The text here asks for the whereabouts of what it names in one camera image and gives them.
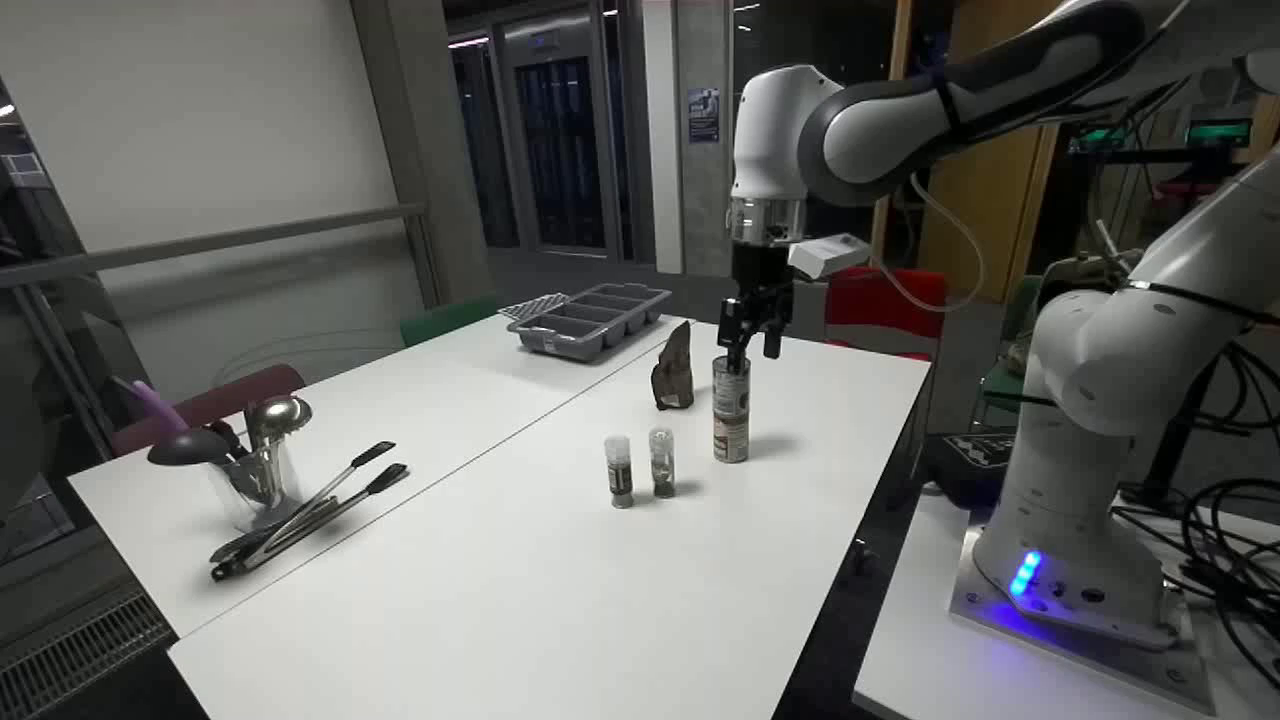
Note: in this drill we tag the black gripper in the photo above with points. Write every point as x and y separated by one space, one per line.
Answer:
760 301

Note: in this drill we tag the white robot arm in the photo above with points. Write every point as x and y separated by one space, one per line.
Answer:
1101 364

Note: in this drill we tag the brown snack pouch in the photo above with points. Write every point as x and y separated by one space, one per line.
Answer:
673 371

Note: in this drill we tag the red chair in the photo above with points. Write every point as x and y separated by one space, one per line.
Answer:
902 305

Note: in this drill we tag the right spice shaker jar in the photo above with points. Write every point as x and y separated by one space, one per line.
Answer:
660 463

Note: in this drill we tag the spice shaker jar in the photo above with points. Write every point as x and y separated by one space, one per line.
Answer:
660 463
616 455

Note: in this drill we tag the left spice shaker jar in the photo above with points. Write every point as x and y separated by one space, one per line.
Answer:
616 455

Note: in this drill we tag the grey cutlery tray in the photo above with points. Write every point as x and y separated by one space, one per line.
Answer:
587 327

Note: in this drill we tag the green chair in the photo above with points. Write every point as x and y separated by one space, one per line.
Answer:
447 318

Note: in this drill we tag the black metal tongs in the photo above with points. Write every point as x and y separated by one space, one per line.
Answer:
244 553

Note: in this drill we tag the silver spoon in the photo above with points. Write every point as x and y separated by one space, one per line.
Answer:
278 416

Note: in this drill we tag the glass utensil holder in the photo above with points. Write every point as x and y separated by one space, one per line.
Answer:
266 482

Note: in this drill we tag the black ladle spoon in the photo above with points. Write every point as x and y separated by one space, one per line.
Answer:
196 446

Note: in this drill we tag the purple utensil handle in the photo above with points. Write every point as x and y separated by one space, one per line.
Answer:
154 412

